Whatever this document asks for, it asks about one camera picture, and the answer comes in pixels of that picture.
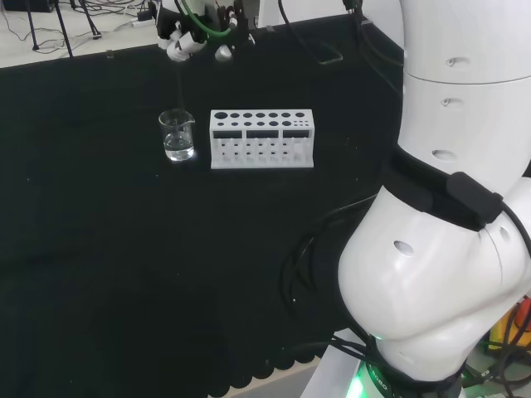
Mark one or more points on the black wrist camera with silver lens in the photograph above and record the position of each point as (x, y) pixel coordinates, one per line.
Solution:
(238, 25)

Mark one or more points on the white test tube rack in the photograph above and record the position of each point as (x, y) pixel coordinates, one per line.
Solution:
(261, 124)

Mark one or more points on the black bench cloth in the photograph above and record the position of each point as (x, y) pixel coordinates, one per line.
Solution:
(124, 248)

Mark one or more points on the small glass beaker with water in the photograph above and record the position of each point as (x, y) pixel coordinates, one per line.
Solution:
(178, 143)

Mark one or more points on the black tripod leg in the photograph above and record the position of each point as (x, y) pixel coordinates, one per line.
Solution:
(32, 25)
(64, 33)
(92, 22)

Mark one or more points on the yellow stop button box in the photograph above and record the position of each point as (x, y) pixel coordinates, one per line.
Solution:
(504, 331)

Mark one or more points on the clear glass stirring rod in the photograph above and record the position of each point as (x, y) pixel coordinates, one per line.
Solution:
(180, 91)

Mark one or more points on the black box on floor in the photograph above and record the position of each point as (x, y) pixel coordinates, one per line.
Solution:
(29, 5)

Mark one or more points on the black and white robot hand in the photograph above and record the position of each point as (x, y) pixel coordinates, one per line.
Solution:
(182, 41)

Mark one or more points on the white power strip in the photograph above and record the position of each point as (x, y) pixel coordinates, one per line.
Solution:
(141, 22)

